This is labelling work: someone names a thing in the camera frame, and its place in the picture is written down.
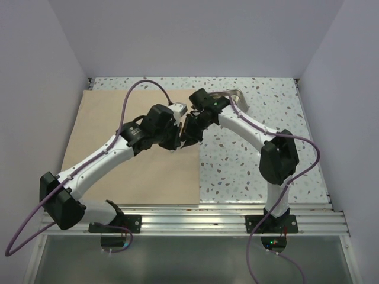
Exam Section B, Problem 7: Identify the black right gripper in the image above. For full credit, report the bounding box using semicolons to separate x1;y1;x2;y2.
180;114;213;149

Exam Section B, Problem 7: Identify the beige wooden board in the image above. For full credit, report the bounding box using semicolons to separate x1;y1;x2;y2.
62;90;200;206

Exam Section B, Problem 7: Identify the stainless steel tray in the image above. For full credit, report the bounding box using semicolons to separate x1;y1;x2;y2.
209;89;249;113

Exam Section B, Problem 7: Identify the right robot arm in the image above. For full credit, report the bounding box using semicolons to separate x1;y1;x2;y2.
180;88;299;233

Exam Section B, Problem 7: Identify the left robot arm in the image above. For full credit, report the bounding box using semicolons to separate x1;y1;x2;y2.
40;102;187;233

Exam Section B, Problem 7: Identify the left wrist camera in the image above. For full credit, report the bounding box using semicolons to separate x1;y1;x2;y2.
168;102;188;125

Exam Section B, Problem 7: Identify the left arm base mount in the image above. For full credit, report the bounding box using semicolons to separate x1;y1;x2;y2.
88;211;142;234

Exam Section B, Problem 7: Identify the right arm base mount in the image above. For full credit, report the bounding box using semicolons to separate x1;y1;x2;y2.
245;209;299;234

